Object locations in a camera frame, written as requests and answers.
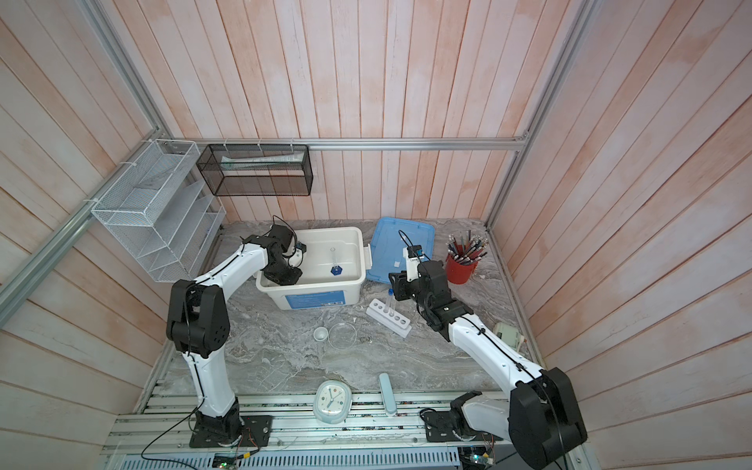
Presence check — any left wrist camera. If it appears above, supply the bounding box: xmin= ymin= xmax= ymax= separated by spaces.
xmin=287 ymin=242 xmax=307 ymax=268

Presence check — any white wire mesh shelf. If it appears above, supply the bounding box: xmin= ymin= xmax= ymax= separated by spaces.
xmin=92 ymin=140 xmax=226 ymax=283

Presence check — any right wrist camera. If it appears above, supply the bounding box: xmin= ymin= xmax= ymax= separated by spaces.
xmin=403 ymin=245 xmax=423 ymax=282

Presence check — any clear petri dish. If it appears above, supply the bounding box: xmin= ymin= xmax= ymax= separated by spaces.
xmin=328 ymin=322 xmax=358 ymax=351

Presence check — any blue-based graduated cylinder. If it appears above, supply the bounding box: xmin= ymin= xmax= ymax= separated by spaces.
xmin=330 ymin=247 xmax=343 ymax=276

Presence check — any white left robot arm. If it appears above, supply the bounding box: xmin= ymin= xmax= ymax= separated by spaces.
xmin=166 ymin=223 xmax=306 ymax=447

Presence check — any white plastic storage bin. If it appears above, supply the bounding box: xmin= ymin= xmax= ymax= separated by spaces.
xmin=256 ymin=226 xmax=372 ymax=311

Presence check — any blue plastic bin lid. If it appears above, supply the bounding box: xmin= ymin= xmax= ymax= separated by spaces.
xmin=366 ymin=217 xmax=436 ymax=284

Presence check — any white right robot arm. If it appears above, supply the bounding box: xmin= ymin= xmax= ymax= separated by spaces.
xmin=389 ymin=260 xmax=588 ymax=469

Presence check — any red pencil cup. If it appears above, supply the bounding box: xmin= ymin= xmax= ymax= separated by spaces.
xmin=446 ymin=255 xmax=478 ymax=285

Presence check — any black wire mesh basket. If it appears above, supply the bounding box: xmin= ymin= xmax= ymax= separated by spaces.
xmin=197 ymin=143 xmax=313 ymax=197

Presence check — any small white cup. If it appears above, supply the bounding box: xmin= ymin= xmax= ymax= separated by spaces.
xmin=313 ymin=327 xmax=329 ymax=342

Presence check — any round white clock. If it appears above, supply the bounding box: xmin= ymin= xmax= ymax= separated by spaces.
xmin=313 ymin=380 xmax=353 ymax=425

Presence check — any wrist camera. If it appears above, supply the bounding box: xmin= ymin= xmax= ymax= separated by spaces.
xmin=403 ymin=245 xmax=423 ymax=282
xmin=287 ymin=242 xmax=307 ymax=268

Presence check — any bundle of pencils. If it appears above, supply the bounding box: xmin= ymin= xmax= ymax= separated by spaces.
xmin=446 ymin=230 xmax=489 ymax=266

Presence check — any light blue stapler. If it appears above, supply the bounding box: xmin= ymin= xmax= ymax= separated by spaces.
xmin=378 ymin=373 xmax=398 ymax=416

